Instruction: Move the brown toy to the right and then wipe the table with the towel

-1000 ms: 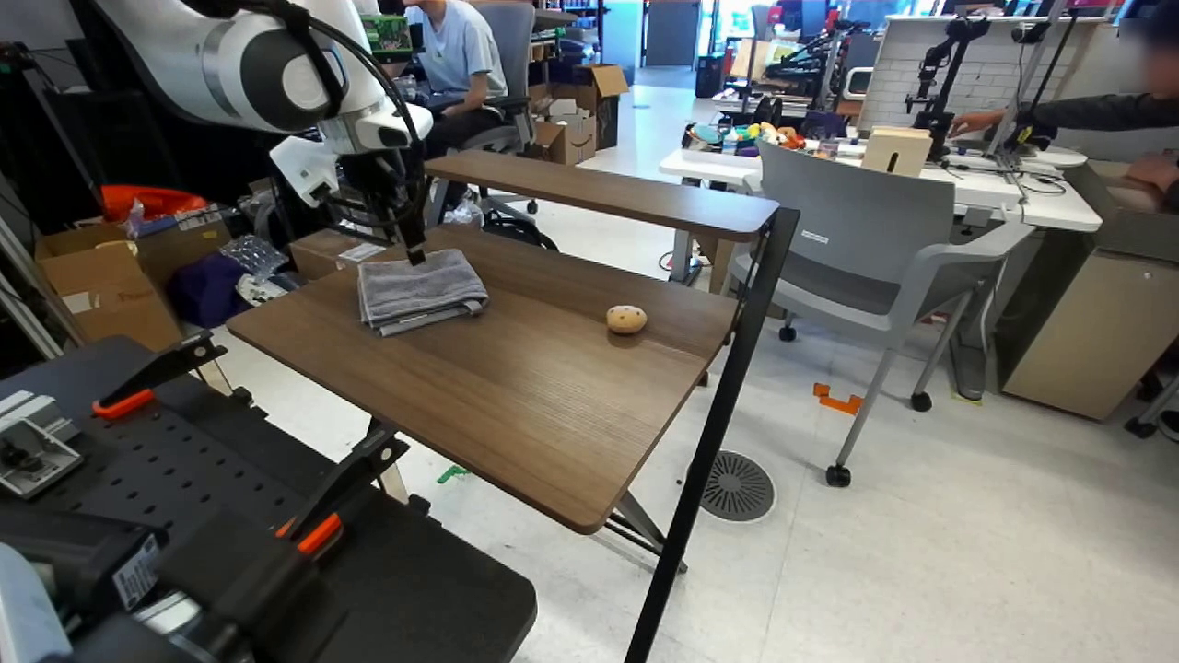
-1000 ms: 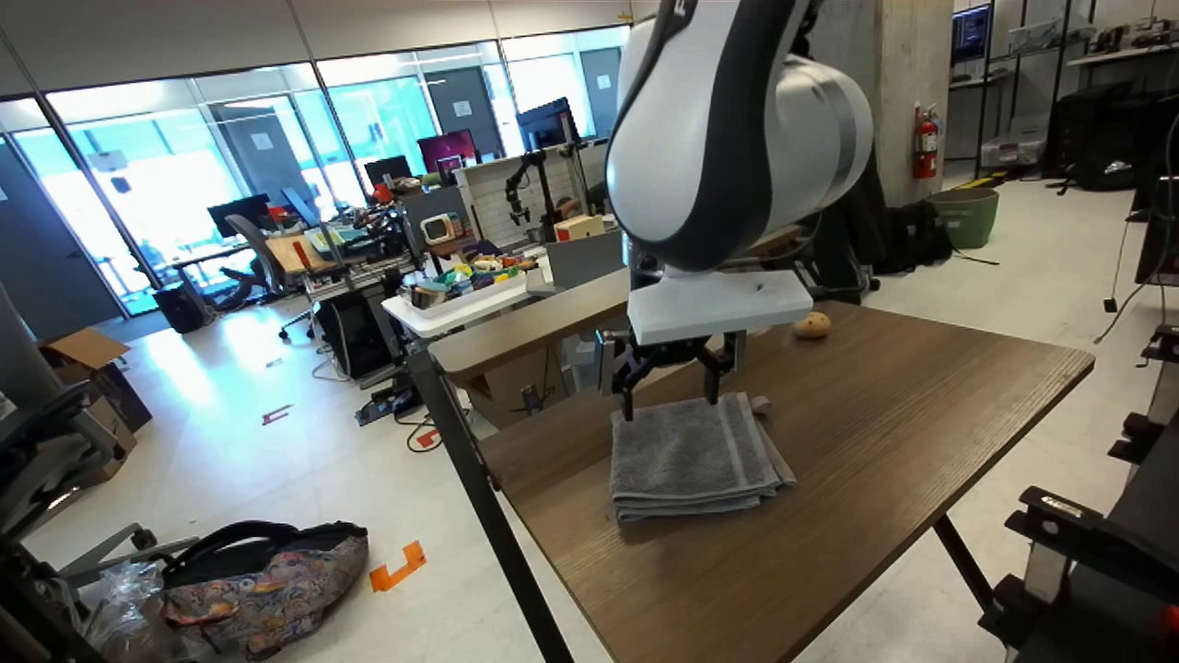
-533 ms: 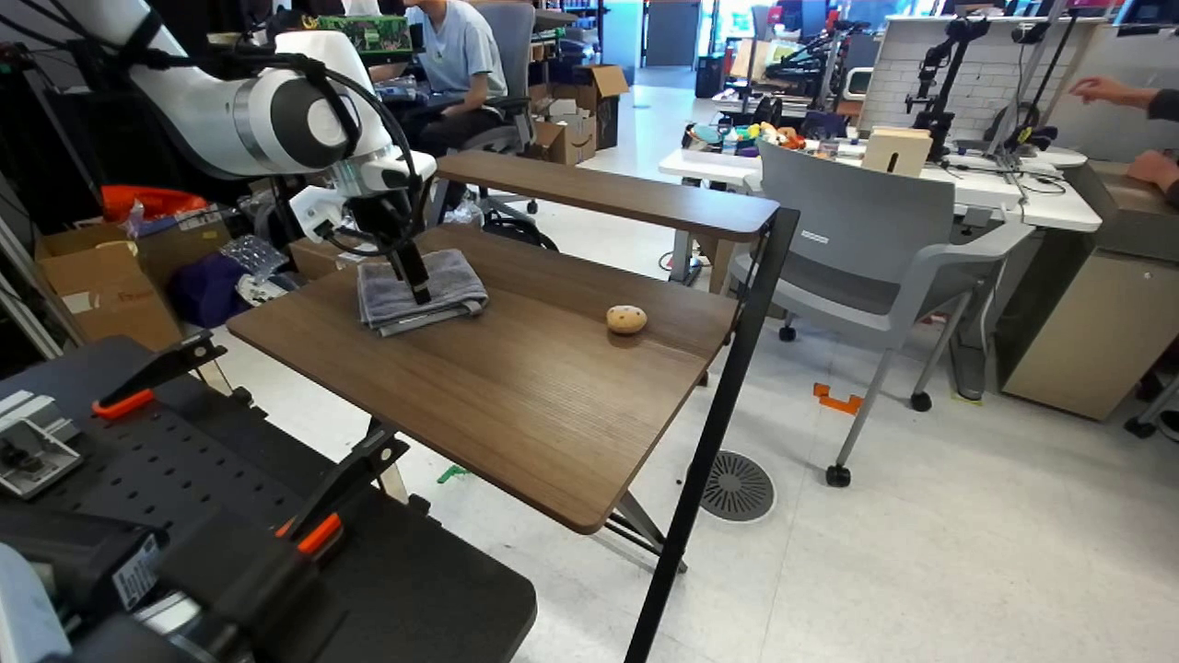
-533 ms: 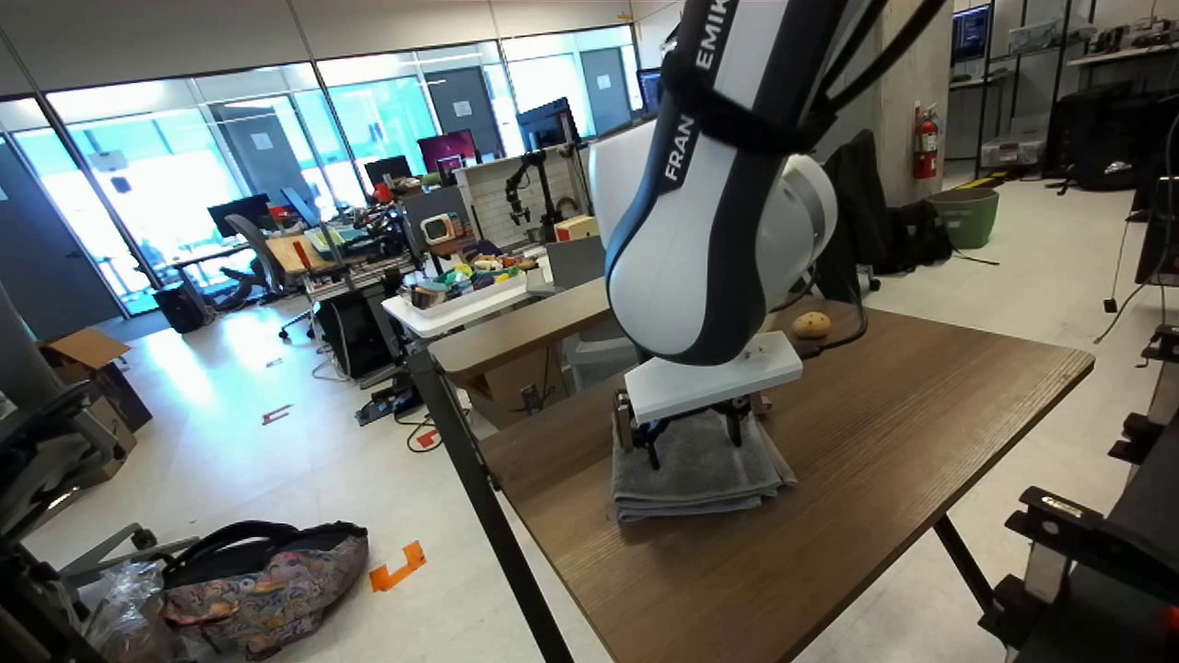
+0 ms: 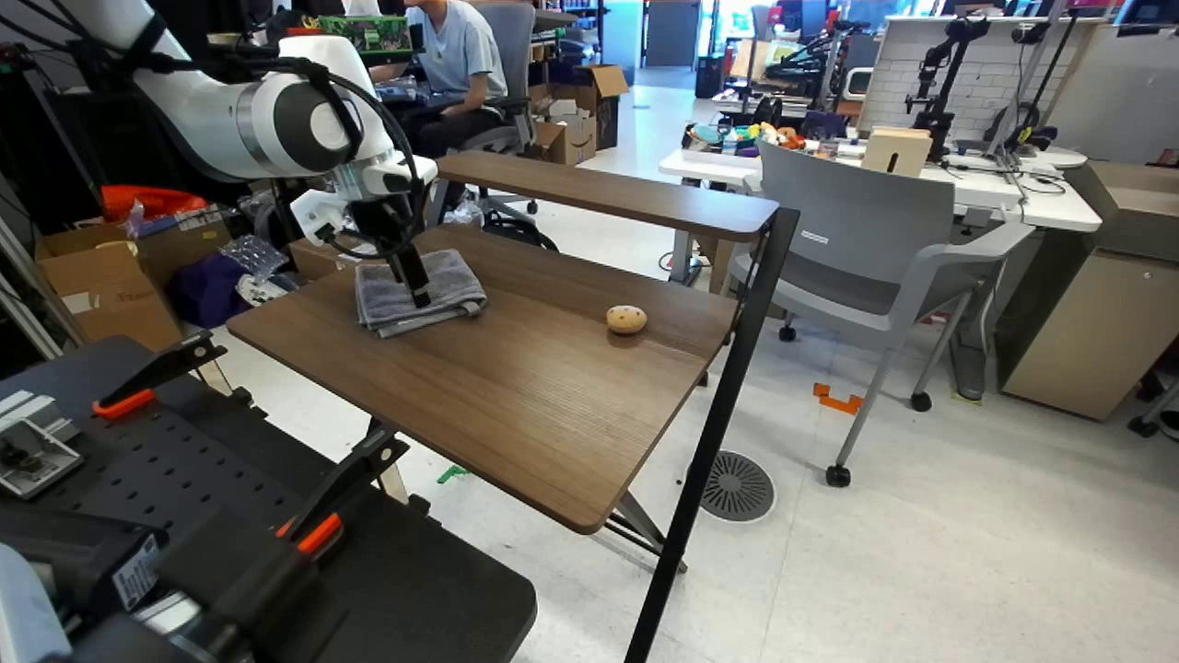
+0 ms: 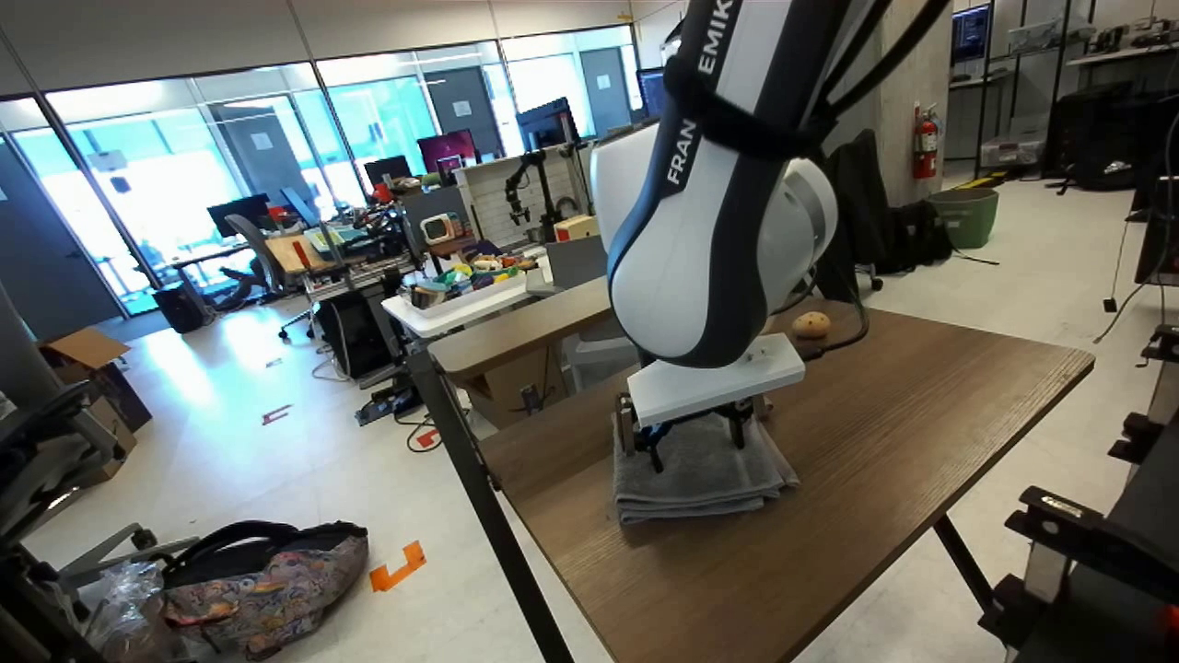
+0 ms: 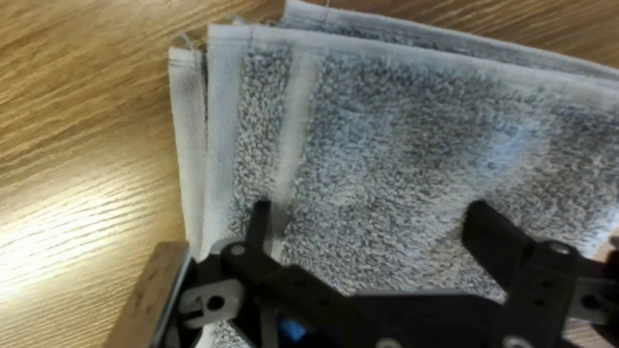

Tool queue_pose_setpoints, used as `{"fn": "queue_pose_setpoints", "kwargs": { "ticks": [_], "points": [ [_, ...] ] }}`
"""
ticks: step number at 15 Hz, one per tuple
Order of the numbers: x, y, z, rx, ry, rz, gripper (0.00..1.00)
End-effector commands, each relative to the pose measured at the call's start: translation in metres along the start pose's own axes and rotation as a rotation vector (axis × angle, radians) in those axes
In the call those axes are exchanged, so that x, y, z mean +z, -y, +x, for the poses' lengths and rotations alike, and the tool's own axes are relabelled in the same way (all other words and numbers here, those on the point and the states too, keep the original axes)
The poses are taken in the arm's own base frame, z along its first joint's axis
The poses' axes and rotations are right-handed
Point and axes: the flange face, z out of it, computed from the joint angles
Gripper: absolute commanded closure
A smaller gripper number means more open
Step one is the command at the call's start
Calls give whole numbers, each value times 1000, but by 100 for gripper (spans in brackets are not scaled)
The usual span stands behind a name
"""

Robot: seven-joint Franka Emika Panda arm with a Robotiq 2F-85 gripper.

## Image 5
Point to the person in light blue shirt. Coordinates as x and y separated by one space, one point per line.
463 58

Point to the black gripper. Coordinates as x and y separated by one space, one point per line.
385 223

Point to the round floor drain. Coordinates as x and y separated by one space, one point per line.
738 488

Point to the black chair base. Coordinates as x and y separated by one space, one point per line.
517 227

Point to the black perforated cart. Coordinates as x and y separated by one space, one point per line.
187 492

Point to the beige cabinet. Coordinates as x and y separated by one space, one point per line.
1091 331

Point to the brown round toy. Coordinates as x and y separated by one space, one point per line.
627 317

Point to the white printed card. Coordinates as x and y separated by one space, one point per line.
40 463

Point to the orange red plastic bag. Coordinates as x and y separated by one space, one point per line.
153 199

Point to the navy blue bag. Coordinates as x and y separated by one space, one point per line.
204 287

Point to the black tripod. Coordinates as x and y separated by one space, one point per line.
1027 124

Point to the small cardboard box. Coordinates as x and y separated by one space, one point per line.
898 150

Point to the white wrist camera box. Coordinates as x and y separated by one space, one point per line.
407 172

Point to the grey plastic chair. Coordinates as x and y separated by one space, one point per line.
848 227

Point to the white table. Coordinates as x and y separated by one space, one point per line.
982 184

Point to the brown cardboard box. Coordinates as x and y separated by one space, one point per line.
106 294
187 243

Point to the open cardboard carton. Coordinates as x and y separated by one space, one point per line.
576 132

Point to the grey towel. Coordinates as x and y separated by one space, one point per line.
452 287

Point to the orange plastic bracket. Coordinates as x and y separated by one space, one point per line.
837 398

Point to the light grey partition panel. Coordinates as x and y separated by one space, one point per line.
1019 75

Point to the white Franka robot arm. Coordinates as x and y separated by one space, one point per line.
224 124

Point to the light blue cloth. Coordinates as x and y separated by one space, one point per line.
22 612

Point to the colourful toy clutter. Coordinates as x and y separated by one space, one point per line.
761 132

